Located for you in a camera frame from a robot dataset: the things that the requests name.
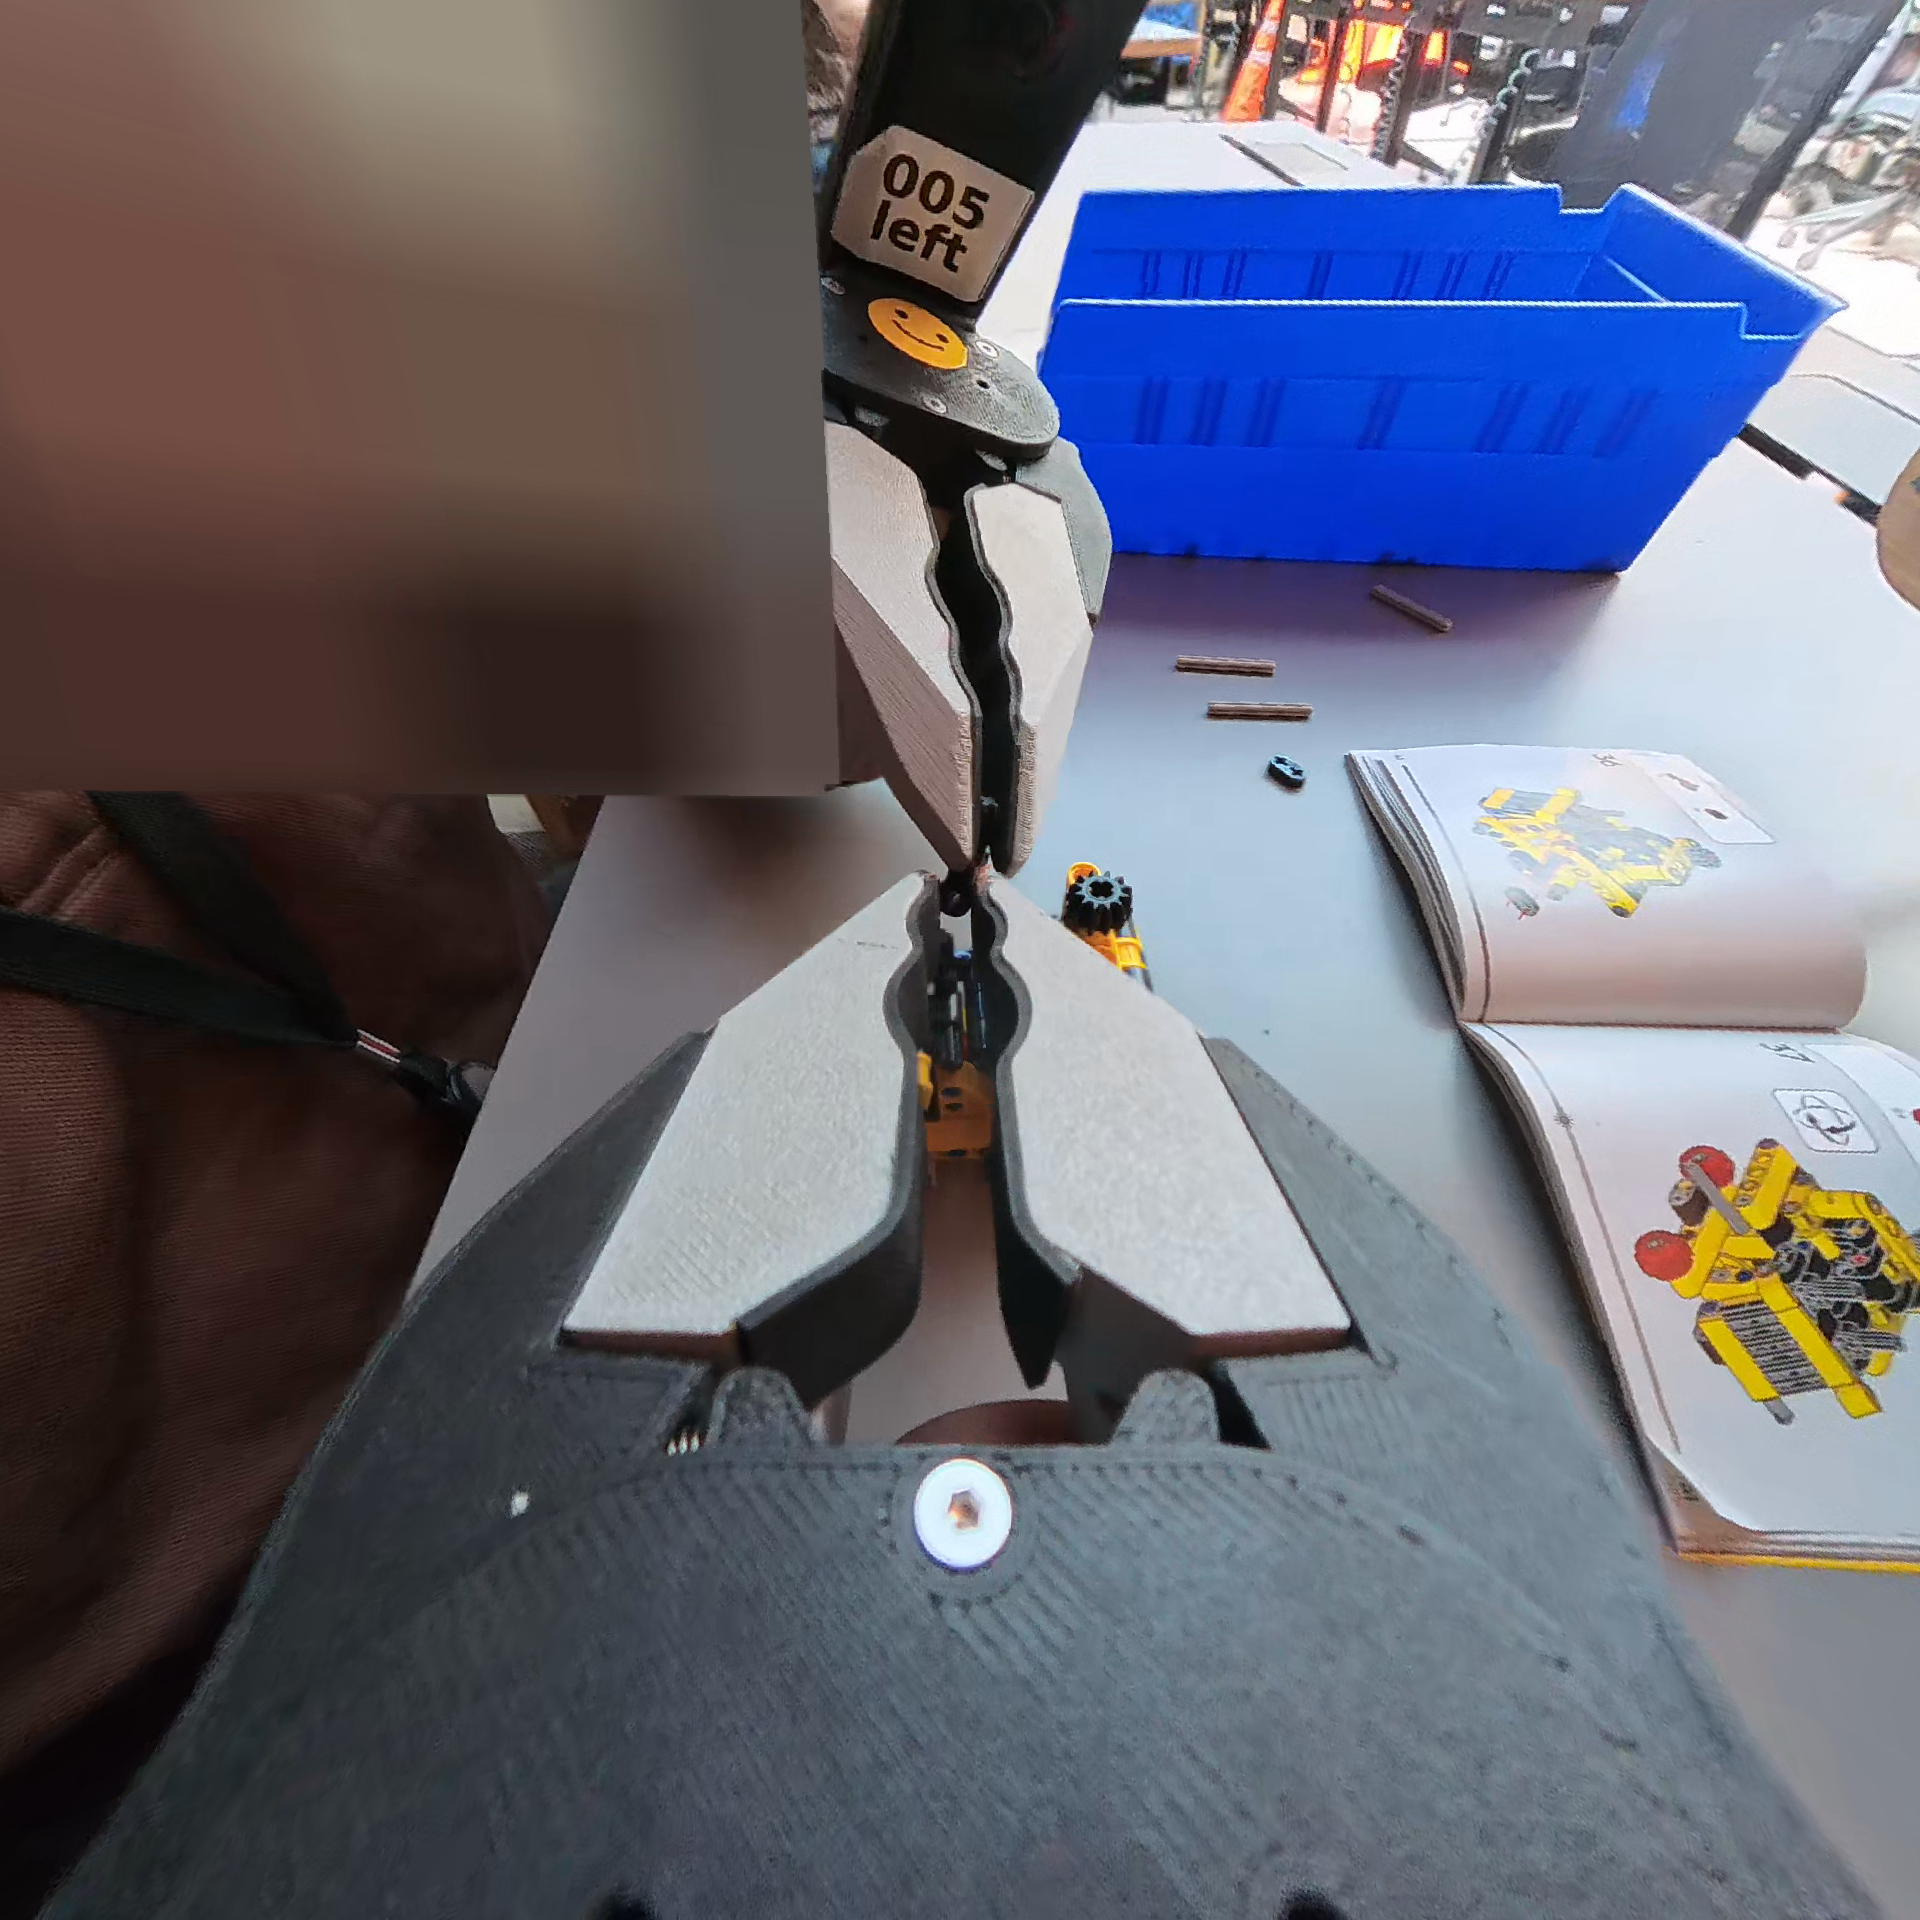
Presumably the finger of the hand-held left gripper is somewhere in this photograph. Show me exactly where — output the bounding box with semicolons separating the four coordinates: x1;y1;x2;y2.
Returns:
962;437;1112;883
833;426;992;884

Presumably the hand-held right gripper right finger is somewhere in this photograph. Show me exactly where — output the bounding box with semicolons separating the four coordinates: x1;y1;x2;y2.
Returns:
981;876;1358;1447

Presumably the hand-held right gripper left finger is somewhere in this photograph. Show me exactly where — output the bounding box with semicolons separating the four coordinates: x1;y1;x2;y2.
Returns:
557;868;943;1412

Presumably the yellow black lego model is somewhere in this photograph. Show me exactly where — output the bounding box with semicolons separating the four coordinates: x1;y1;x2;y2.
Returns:
913;863;1155;1166

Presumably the open lego instruction booklet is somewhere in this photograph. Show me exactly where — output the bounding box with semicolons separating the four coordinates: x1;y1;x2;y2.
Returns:
1345;740;1920;1574

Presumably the blue plastic bin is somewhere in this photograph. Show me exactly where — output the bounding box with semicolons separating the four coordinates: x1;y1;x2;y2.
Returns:
1040;184;1849;576

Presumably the orange black machine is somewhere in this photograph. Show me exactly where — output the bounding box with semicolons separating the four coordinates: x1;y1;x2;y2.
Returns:
1218;0;1448;130

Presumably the person's brown sweater torso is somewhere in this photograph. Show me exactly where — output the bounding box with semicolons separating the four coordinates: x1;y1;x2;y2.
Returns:
0;786;602;1920

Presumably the round wooden board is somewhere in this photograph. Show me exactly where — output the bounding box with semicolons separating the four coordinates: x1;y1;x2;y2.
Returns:
1875;447;1920;615

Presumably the black lanyard strap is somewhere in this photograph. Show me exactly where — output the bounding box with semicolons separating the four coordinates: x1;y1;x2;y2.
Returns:
0;794;493;1124

